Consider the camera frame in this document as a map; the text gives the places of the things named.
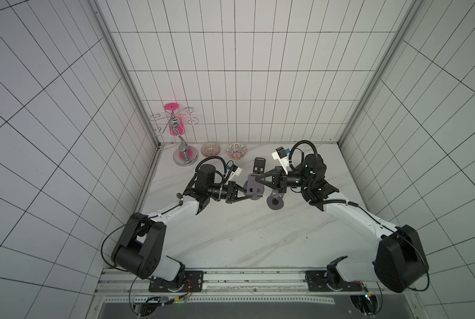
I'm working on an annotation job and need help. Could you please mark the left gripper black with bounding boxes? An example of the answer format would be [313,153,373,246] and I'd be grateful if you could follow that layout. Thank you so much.
[207,180,252,203]

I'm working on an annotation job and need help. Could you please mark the black phone stand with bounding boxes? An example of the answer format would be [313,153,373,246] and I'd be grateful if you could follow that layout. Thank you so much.
[252,157,266,175]

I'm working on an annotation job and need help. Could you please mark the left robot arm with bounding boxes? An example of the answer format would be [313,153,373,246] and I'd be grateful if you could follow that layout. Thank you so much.
[103,156,248,282]

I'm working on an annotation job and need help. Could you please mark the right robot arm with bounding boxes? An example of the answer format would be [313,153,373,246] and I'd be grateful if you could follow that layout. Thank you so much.
[247,140,430,293]

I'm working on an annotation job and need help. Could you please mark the colourful patterned bowl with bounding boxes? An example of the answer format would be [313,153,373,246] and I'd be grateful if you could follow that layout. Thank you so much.
[226,142,248,160]

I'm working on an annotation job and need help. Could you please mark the pink cup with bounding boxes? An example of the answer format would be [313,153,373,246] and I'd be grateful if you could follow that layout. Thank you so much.
[164,103,186,137]

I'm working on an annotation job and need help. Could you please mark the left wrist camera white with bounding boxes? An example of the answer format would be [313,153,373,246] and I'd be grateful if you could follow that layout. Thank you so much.
[225,164,242,182]

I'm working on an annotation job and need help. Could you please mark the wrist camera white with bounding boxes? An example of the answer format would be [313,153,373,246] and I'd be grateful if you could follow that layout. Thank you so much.
[272,147,291,174]
[225,164,242,182]

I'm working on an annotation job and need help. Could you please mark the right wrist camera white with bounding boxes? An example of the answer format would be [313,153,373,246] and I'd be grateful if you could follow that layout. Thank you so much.
[272,147,291,174]

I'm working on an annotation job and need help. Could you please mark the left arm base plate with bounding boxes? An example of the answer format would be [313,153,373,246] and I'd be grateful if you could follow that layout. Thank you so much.
[148,271,204,294]

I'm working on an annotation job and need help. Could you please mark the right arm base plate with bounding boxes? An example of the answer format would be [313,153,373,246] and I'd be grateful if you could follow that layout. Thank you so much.
[305,270,363,292]

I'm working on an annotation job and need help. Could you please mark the aluminium mounting rail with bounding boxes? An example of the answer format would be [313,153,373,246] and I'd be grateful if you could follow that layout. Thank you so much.
[93,266,418,304]

